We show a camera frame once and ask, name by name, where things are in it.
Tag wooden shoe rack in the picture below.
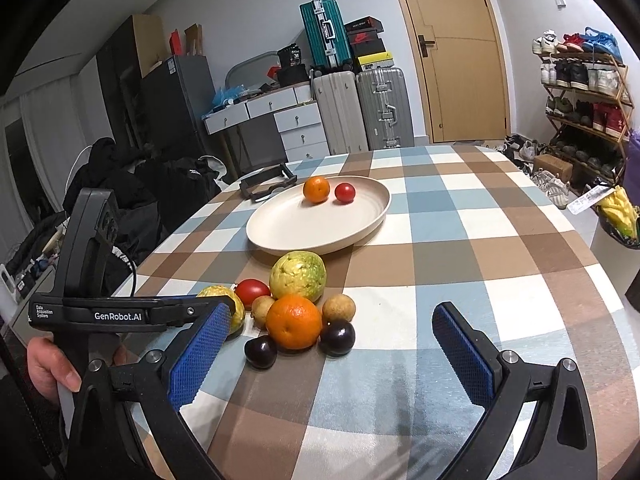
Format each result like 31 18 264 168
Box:
535 50 633 186

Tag yellow guava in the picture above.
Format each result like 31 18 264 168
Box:
196 284 246 336

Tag arched mirror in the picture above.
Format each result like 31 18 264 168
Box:
225 52 281 92

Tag large orange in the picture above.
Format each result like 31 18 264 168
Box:
265 294 323 352

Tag pile of black jackets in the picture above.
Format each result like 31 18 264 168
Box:
62 137 226 291

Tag yellow bundle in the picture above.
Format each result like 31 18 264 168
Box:
598 185 640 238

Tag brown round fruit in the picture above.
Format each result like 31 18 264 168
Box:
250 295 277 331
321 293 357 325

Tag teal suitcase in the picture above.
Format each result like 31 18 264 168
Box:
299 0 353 72

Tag white paper tag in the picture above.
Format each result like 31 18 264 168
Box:
567 187 613 214

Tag black clamp frame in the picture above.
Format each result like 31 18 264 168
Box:
238 161 297 203

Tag checked tablecloth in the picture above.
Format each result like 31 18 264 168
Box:
120 145 633 480

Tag green guava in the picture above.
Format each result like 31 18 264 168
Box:
269 251 327 303

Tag dark purple plum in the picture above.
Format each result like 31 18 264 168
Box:
243 335 279 370
319 320 357 357

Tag rows of racked shoes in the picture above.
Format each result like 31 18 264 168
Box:
531 27 631 181

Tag loose sneakers group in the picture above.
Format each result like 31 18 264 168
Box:
500 132 571 207

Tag silver suitcase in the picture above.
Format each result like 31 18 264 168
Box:
355 66 416 151

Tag yellow and white box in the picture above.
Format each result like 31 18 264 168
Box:
357 54 396 72

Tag person's left forearm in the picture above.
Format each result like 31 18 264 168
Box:
0 340 71 480

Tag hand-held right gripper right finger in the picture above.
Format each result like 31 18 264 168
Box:
431 301 598 480

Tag small orange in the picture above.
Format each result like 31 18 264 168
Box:
303 176 331 204

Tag wooden door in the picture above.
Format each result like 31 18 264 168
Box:
387 0 511 143

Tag person's left hand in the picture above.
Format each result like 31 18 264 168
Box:
26 335 82 397

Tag dark grey fridge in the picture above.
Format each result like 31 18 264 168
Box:
140 55 218 161

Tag blue plastic bag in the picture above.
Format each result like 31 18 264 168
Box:
212 85 248 109

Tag white drawer desk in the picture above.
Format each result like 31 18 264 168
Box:
202 82 331 171

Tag brown cardboard box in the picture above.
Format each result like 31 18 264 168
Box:
532 155 573 181

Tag purple plastic bag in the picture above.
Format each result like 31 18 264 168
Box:
625 127 640 201

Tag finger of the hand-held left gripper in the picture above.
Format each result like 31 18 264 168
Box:
192 292 247 333

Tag black braided cable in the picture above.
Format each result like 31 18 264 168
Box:
112 247 139 297

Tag tall cardboard box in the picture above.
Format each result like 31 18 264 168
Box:
132 14 166 78

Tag cream round plate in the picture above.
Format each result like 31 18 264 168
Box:
245 175 392 256

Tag beige suitcase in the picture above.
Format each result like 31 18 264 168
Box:
311 71 372 157

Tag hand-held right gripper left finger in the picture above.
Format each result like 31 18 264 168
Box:
67 304 236 480

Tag black labelled small box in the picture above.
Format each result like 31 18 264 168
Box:
277 45 306 68

